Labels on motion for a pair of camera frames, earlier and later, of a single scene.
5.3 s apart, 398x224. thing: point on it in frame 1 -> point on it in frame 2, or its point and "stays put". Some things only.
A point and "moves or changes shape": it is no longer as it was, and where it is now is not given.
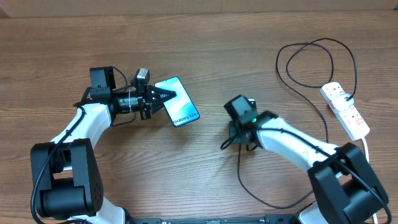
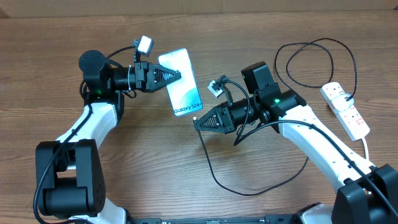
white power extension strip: x=350 y=118 stays put
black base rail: x=130 y=219 stays put
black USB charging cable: x=257 y=199 -> x=301 y=43
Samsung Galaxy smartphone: x=181 y=109 moves or changes shape
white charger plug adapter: x=342 y=101 stays put
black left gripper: x=150 y=103 -> x=145 y=70
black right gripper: x=234 y=127 -> x=226 y=124
